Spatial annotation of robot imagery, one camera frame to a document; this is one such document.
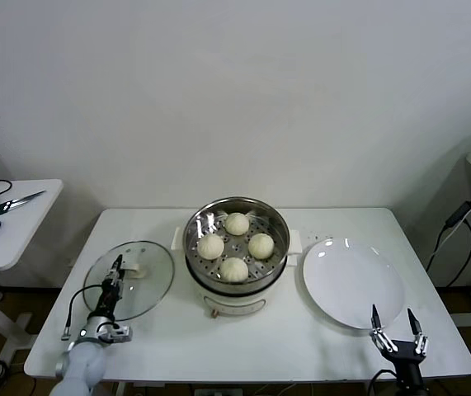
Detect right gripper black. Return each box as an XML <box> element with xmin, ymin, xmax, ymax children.
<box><xmin>369</xmin><ymin>304</ymin><xmax>429</xmax><ymax>387</ymax></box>

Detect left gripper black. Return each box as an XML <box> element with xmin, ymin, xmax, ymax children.
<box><xmin>97</xmin><ymin>254</ymin><xmax>124</xmax><ymax>321</ymax></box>

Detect round glass pot lid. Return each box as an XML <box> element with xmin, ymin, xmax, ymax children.
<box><xmin>82</xmin><ymin>241</ymin><xmax>176</xmax><ymax>323</ymax></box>

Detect white steamed baozi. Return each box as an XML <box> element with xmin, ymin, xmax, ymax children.
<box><xmin>224</xmin><ymin>212</ymin><xmax>250</xmax><ymax>236</ymax></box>
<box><xmin>247</xmin><ymin>233</ymin><xmax>276</xmax><ymax>260</ymax></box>
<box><xmin>219</xmin><ymin>257</ymin><xmax>249</xmax><ymax>285</ymax></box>
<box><xmin>196</xmin><ymin>233</ymin><xmax>225</xmax><ymax>261</ymax></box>

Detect stainless steel steamer basket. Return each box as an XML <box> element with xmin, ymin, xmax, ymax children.
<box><xmin>182</xmin><ymin>196</ymin><xmax>290</xmax><ymax>285</ymax></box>

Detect large white plate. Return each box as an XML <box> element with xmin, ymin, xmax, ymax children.
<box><xmin>302</xmin><ymin>237</ymin><xmax>406</xmax><ymax>330</ymax></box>

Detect white electric cooking pot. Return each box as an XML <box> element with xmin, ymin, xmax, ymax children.
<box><xmin>170</xmin><ymin>225</ymin><xmax>303</xmax><ymax>319</ymax></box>

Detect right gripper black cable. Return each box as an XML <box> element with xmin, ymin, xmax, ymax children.
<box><xmin>369</xmin><ymin>368</ymin><xmax>397</xmax><ymax>396</ymax></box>

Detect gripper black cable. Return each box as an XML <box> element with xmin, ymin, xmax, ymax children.
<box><xmin>60</xmin><ymin>286</ymin><xmax>104</xmax><ymax>342</ymax></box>
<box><xmin>369</xmin><ymin>368</ymin><xmax>397</xmax><ymax>396</ymax></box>

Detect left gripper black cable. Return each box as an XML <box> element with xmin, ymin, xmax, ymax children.
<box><xmin>60</xmin><ymin>286</ymin><xmax>104</xmax><ymax>342</ymax></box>

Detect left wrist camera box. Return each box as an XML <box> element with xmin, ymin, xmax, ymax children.
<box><xmin>98</xmin><ymin>323</ymin><xmax>133</xmax><ymax>343</ymax></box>

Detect thin white cable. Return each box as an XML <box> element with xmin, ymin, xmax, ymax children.
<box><xmin>426</xmin><ymin>193</ymin><xmax>471</xmax><ymax>269</ymax></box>

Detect scissors with dark handles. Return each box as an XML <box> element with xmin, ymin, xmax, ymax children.
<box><xmin>0</xmin><ymin>190</ymin><xmax>47</xmax><ymax>219</ymax></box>

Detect black power cable with adapter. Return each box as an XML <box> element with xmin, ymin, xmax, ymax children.
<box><xmin>424</xmin><ymin>176</ymin><xmax>471</xmax><ymax>288</ymax></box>

